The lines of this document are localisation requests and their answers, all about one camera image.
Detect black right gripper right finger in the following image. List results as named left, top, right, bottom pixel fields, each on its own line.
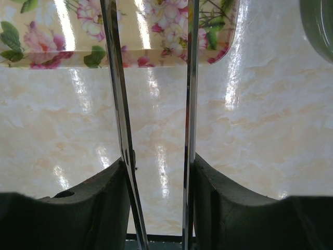
left=194, top=156, right=332, bottom=249

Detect floral rectangular serving tray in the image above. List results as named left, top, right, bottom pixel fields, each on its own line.
left=1, top=1, right=239, bottom=69

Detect green three-tier dessert stand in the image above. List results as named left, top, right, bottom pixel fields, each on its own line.
left=300, top=0, right=332, bottom=63

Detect stainless steel food tongs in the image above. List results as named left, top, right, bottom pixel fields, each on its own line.
left=101, top=1, right=199, bottom=249

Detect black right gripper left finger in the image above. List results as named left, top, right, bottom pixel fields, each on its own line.
left=1, top=160, right=130, bottom=249

